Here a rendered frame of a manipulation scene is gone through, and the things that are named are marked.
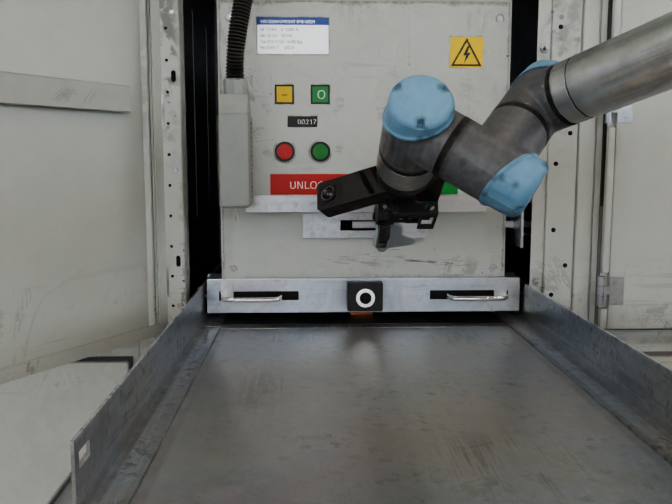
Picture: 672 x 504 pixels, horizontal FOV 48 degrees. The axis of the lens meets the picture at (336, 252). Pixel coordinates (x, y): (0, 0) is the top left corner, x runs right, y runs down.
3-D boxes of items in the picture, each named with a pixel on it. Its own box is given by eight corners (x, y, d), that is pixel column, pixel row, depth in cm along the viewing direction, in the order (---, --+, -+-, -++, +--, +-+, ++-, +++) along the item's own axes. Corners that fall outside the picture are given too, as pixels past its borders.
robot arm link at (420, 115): (439, 144, 80) (372, 105, 82) (425, 192, 90) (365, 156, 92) (476, 93, 83) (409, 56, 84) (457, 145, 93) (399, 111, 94)
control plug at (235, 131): (250, 207, 117) (248, 93, 115) (219, 207, 117) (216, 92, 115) (254, 204, 125) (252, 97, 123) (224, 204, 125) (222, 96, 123)
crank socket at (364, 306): (383, 312, 127) (383, 283, 127) (347, 312, 127) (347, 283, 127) (381, 308, 130) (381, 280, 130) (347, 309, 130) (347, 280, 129)
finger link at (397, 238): (412, 265, 114) (420, 230, 106) (373, 265, 113) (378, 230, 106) (411, 248, 115) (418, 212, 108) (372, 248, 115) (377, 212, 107)
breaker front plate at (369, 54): (504, 285, 131) (512, 0, 125) (223, 287, 129) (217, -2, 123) (502, 284, 132) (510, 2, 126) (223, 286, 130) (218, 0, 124)
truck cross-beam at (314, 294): (519, 311, 131) (520, 277, 130) (207, 313, 129) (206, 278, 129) (511, 305, 136) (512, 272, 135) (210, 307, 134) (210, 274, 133)
